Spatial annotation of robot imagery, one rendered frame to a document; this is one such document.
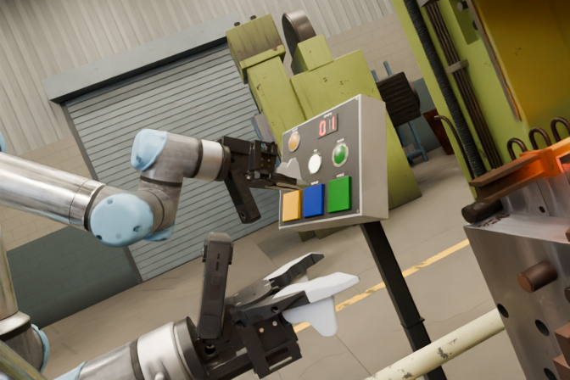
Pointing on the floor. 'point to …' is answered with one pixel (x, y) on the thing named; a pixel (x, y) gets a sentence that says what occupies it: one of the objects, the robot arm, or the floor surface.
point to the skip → (438, 131)
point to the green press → (318, 91)
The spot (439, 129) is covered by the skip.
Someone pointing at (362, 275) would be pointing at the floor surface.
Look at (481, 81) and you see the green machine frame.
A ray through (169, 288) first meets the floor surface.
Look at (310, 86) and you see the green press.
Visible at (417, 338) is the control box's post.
